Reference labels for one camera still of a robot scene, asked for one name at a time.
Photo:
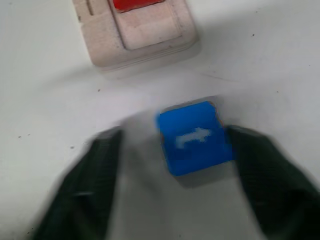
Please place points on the red letter o block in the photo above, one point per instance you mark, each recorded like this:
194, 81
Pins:
136, 5

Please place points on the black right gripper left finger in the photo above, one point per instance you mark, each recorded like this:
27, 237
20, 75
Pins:
80, 190

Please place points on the blue letter t block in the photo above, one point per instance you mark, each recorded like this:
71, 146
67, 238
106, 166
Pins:
195, 140

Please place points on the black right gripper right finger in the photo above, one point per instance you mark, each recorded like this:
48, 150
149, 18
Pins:
275, 180

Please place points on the white wooden tray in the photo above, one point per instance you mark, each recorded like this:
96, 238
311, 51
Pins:
140, 32

